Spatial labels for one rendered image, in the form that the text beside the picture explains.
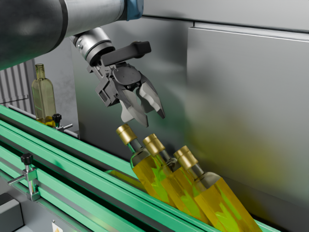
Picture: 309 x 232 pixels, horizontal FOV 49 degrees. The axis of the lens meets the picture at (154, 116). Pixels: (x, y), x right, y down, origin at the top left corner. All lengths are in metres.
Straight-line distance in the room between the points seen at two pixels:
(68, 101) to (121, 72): 2.53
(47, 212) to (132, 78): 0.41
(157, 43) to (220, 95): 0.22
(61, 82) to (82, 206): 2.44
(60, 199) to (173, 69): 0.43
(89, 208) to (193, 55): 0.42
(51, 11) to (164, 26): 0.51
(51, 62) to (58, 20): 2.73
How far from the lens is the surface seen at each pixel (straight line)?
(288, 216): 0.86
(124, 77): 0.75
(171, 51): 0.86
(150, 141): 0.75
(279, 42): 0.69
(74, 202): 0.84
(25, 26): 0.36
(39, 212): 0.98
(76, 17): 0.46
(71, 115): 3.33
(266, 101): 0.73
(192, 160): 0.71
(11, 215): 1.06
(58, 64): 3.15
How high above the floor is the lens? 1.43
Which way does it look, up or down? 23 degrees down
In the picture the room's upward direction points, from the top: straight up
